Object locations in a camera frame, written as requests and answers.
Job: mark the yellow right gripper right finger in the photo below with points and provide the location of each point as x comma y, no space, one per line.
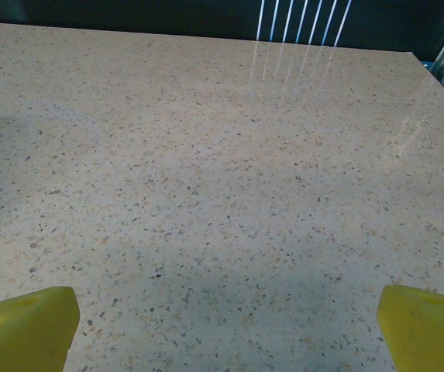
427,333

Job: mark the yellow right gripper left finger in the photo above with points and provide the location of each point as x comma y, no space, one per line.
24,329

